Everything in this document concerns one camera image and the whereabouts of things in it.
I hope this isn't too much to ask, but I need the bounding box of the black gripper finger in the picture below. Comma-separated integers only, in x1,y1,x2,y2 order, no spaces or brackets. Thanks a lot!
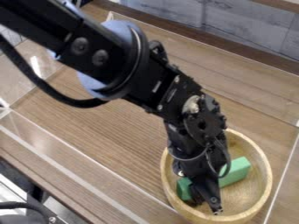
193,178,223,215
182,178,205,207

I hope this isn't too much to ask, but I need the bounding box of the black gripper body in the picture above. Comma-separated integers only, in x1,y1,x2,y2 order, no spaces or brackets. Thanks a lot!
165,93,231,193

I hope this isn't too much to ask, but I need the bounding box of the round wooden bowl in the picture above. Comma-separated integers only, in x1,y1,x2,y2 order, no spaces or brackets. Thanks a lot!
161,129,274,224

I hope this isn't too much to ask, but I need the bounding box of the green rectangular block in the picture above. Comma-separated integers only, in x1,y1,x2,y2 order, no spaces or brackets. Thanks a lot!
177,157,251,201

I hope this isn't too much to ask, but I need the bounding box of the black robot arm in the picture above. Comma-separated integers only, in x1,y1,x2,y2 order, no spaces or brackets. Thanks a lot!
0,0,231,214

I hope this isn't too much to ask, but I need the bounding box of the clear acrylic enclosure wall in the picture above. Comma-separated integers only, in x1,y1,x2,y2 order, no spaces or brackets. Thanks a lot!
0,14,299,224

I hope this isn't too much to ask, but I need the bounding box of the black metal frame bracket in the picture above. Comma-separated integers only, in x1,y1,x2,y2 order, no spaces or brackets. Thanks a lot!
23,186,75,224

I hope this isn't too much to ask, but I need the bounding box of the black cable at corner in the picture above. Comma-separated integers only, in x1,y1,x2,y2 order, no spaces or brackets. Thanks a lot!
0,200,38,224

